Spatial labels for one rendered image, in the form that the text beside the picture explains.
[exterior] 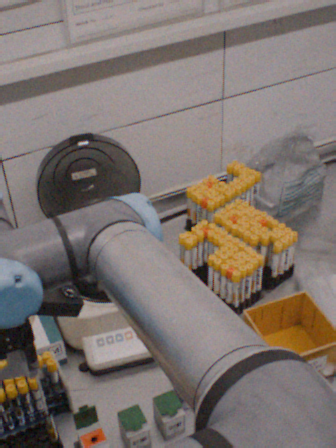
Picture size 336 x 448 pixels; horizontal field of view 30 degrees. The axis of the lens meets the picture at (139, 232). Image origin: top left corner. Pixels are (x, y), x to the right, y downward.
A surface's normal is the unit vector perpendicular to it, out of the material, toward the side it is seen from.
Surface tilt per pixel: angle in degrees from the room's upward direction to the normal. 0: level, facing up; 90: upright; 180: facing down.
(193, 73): 90
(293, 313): 90
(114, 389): 0
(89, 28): 92
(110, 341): 25
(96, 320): 90
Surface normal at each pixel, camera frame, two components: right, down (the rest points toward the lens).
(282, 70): 0.40, 0.58
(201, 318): -0.26, -0.83
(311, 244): -0.06, -0.76
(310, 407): 0.23, -0.88
